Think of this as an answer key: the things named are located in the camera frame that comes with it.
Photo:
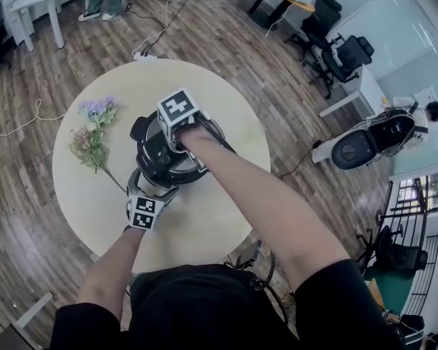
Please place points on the white wall notice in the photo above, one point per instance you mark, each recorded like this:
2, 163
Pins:
425, 95

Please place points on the person's right forearm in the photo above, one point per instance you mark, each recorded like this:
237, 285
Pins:
263, 210

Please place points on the window with black railing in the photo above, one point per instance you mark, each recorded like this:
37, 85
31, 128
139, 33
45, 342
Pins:
423, 195

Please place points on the white power strip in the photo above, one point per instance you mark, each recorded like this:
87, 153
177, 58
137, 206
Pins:
144, 56

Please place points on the clear plastic cup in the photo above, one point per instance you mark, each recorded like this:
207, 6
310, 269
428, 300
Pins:
253, 133

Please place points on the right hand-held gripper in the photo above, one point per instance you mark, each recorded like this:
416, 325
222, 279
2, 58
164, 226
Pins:
175, 106

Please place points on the black pressure cooker lid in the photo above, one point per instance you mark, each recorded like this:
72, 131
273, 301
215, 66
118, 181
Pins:
157, 159

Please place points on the person's black shirt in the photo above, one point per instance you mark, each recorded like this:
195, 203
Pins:
204, 305

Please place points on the black pressure cooker pot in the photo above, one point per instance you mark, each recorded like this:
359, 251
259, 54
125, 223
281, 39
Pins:
137, 130

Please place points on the black waist device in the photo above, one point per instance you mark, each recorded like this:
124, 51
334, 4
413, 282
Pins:
250, 253

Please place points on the orange round table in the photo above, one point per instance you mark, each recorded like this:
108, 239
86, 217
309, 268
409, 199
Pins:
308, 7

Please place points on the artificial flower bouquet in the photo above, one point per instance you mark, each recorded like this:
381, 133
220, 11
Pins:
91, 140

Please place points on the grey top white desk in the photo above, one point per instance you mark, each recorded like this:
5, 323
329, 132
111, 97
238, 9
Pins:
7, 337

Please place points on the white drawer cabinet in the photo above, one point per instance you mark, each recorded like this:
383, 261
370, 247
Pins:
18, 24

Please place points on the person's left forearm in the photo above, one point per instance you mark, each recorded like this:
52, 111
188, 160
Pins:
109, 268

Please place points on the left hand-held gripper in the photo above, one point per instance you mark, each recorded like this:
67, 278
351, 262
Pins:
144, 210

